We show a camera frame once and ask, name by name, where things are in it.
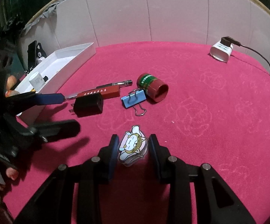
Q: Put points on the grey cloth on rail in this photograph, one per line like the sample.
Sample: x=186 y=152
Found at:
x=46 y=12

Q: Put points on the red green cylindrical can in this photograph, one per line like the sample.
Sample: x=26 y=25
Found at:
x=153 y=87

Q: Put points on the black smartphone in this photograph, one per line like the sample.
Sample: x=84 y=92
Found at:
x=31 y=55

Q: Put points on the red apple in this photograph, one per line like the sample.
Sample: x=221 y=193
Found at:
x=11 y=83

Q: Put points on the white cardboard tray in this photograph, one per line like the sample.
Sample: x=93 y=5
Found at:
x=58 y=67

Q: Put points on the black silver pen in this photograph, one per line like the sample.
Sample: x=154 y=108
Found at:
x=100 y=88

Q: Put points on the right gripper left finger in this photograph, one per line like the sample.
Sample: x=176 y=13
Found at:
x=53 y=201

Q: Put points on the cartoon acrylic keychain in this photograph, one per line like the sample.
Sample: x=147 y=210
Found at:
x=133 y=146

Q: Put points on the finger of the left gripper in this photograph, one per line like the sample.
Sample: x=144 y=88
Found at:
x=44 y=99
x=54 y=131

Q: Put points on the red rectangular box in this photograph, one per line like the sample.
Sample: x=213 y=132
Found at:
x=107 y=93

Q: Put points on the blue binder clip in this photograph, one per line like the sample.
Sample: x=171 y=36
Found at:
x=134 y=98

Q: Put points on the black cat phone stand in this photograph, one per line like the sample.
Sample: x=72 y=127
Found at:
x=40 y=55

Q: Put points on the black power adapter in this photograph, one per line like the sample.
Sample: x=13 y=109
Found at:
x=88 y=105

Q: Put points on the white plastic cup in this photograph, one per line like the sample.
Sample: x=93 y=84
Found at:
x=37 y=81

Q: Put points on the white power strip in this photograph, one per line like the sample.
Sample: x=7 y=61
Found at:
x=221 y=51

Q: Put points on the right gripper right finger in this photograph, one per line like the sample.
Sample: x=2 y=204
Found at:
x=215 y=201

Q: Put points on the pink red tablecloth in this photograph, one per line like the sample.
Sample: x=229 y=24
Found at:
x=214 y=112

